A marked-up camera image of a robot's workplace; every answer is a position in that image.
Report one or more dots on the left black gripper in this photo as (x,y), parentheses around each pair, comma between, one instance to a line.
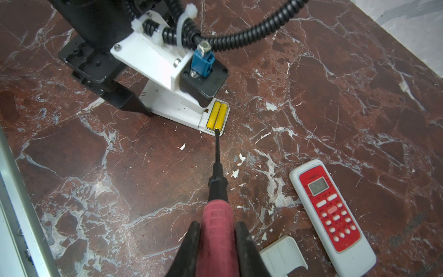
(97,70)

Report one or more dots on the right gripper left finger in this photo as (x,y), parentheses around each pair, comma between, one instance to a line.
(184,264)

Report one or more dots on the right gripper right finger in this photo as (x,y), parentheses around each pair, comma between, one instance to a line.
(250,261)

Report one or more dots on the white battery cover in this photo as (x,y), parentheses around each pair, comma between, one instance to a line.
(283,257)

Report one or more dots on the red handled screwdriver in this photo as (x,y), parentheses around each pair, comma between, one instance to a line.
(217,255)

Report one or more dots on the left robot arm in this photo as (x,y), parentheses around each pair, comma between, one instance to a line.
(100,25)

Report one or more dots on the red white remote control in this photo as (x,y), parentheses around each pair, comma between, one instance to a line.
(341,236)

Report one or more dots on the yellow battery inner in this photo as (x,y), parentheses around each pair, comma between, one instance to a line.
(213,116)

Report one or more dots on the yellow battery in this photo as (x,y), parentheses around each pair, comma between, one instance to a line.
(213,116)
(220,120)

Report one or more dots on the yellow battery outer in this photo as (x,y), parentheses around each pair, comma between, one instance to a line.
(220,120)

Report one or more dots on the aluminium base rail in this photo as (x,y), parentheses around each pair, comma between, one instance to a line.
(24,248)

